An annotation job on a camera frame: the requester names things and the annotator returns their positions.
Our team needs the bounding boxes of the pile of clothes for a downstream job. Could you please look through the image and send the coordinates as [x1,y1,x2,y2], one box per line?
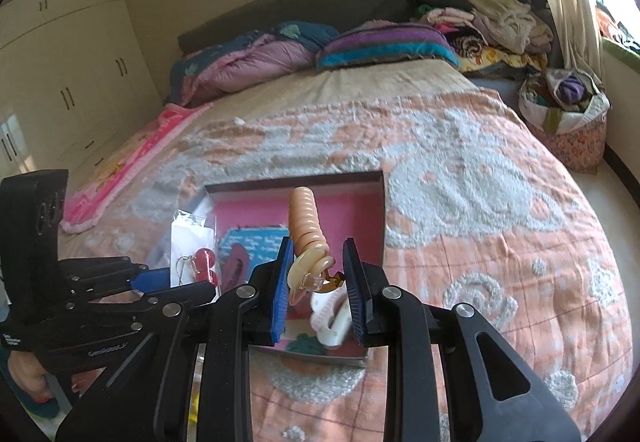
[407,0,556,73]

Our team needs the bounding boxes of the pink printed blanket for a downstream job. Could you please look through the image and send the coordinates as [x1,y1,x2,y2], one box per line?
[60,103,213,234]

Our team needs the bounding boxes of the beige spiral hair clip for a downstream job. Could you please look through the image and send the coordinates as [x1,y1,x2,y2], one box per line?
[287,187,346,308]

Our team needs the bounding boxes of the pink navy folded duvet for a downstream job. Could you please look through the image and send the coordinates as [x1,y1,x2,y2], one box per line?
[169,21,341,109]

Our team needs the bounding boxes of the purple striped pillow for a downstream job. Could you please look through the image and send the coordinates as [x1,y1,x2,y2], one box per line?
[316,22,461,70]

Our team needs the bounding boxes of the dark cardboard box pink inside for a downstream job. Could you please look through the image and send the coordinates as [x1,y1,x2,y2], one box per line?
[192,169,388,368]

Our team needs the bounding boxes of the peach cloud pattern quilt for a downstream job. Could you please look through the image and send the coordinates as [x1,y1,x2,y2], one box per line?
[55,87,633,442]

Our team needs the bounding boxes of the beige bed sheet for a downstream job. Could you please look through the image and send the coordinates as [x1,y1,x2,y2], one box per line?
[200,57,481,123]

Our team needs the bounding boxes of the maroon hair clip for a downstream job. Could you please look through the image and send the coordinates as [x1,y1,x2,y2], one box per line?
[220,242,251,295]

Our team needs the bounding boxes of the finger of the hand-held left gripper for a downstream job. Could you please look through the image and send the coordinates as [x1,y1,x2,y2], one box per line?
[65,258,171,294]
[65,292,161,325]

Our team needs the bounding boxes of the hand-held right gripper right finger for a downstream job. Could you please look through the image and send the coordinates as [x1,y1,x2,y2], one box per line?
[342,238,583,442]

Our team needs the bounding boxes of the green windowsill mat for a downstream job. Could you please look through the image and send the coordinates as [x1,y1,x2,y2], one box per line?
[602,39,640,73]

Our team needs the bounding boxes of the white claw hair clip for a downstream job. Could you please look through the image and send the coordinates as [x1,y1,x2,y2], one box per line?
[307,289,356,348]

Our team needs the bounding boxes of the clothes on windowsill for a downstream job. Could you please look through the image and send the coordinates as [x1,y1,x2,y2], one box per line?
[595,4,640,55]

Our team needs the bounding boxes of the person's left hand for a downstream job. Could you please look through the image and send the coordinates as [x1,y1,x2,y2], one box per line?
[7,347,53,404]

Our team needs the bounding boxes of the floral fabric laundry bag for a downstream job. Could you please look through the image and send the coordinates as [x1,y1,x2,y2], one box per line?
[517,67,611,175]

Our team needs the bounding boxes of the dark bed headboard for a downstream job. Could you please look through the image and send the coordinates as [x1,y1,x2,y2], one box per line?
[177,0,416,58]

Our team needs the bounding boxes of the red ball earring packet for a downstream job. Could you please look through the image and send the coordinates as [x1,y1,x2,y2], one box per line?
[170,209,221,290]

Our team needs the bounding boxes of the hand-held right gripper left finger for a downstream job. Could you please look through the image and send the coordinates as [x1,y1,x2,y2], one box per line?
[55,237,296,442]

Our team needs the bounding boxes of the cream wardrobe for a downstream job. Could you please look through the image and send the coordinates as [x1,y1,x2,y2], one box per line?
[0,0,166,183]

